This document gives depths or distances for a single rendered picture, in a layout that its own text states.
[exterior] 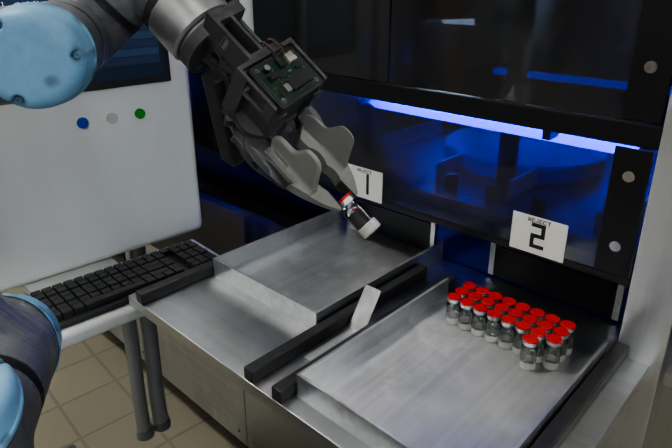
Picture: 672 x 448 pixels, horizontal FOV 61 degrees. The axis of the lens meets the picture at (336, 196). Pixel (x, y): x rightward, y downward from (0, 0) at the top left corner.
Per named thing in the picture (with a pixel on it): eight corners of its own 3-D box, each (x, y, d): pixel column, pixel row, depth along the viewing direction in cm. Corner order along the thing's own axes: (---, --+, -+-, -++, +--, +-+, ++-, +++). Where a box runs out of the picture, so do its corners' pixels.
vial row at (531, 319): (457, 310, 92) (459, 285, 90) (567, 358, 80) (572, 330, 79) (449, 315, 90) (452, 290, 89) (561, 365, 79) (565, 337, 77)
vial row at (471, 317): (450, 315, 90) (452, 290, 89) (561, 365, 79) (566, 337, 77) (442, 321, 89) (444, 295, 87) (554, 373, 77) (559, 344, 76)
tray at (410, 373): (445, 295, 96) (446, 277, 95) (603, 363, 80) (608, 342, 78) (297, 396, 73) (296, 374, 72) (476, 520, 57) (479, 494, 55)
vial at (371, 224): (375, 230, 58) (346, 198, 58) (385, 222, 56) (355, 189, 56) (362, 242, 57) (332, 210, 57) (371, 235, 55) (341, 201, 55)
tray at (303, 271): (342, 220, 126) (342, 205, 125) (442, 257, 109) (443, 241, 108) (214, 275, 103) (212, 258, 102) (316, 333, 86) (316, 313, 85)
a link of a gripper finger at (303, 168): (338, 204, 50) (275, 124, 51) (314, 229, 55) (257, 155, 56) (362, 188, 52) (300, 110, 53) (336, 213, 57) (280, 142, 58)
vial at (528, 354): (523, 359, 80) (526, 331, 79) (537, 366, 79) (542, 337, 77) (515, 366, 79) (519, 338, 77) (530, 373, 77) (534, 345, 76)
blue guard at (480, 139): (49, 92, 202) (40, 39, 196) (630, 277, 78) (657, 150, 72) (48, 92, 202) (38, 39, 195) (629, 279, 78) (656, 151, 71)
